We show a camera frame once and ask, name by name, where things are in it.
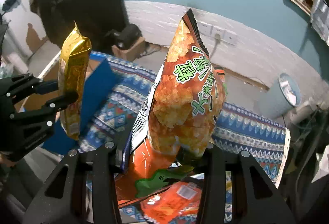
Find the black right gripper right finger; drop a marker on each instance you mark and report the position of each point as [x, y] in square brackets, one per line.
[255, 197]

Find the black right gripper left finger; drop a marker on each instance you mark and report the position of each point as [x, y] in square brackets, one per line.
[62, 198]

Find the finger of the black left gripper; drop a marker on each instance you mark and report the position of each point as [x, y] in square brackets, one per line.
[47, 112]
[22, 86]

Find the short gold biscuit pack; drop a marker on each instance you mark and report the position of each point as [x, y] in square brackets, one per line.
[73, 64]

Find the orange rice cracker bag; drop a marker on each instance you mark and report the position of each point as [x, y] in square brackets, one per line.
[176, 120]

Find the blue patterned tablecloth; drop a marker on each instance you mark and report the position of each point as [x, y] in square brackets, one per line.
[237, 129]

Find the blue cardboard box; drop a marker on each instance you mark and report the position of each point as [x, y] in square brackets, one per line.
[100, 80]

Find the orange fries snack bag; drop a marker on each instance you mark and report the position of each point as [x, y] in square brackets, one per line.
[178, 203]

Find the black umbrella on door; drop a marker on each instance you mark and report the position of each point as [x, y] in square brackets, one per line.
[8, 4]

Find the small cardboard box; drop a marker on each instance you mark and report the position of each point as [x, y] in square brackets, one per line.
[133, 52]

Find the black speaker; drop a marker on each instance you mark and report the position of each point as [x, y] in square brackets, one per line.
[126, 38]

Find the light blue trash bin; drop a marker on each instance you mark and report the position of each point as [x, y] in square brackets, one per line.
[283, 96]

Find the silver foil sheet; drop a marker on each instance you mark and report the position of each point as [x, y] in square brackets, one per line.
[320, 19]

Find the white wall outlet strip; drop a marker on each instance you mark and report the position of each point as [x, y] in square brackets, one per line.
[218, 33]

